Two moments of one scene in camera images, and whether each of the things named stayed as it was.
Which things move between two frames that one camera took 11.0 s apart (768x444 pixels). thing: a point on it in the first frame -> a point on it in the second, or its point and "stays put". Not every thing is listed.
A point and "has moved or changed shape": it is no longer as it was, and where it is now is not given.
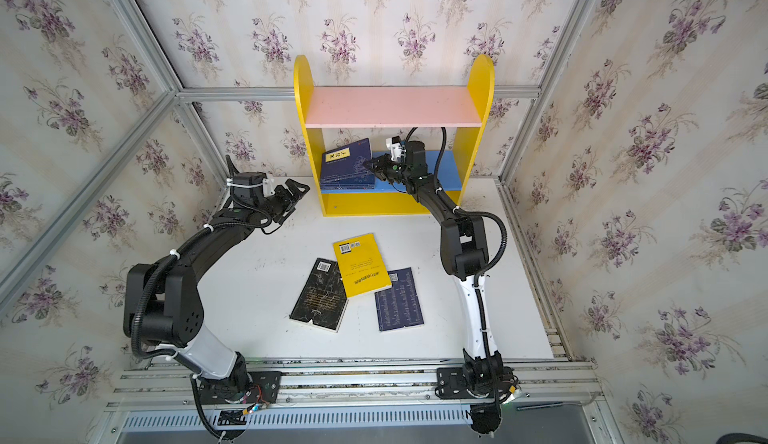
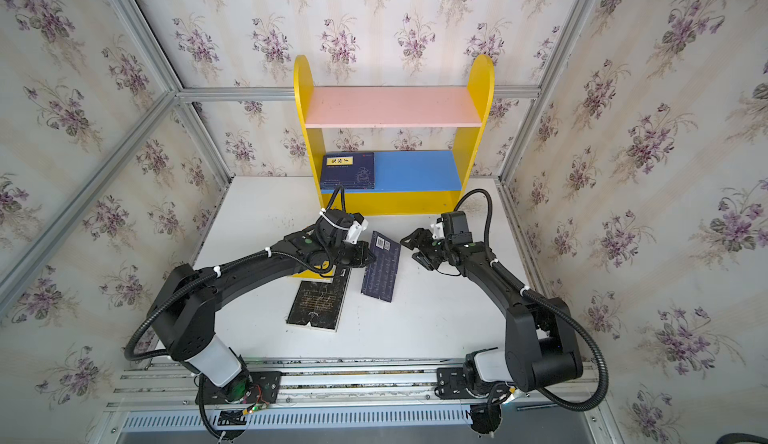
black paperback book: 322,298 stays put
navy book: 346,185 stays put
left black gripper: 282,201 -> 352,252
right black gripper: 389,168 -> 432,252
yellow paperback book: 361,265 -> 310,274
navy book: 343,168 has moved or changed shape
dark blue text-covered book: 398,306 -> 380,278
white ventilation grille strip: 189,420 stays put
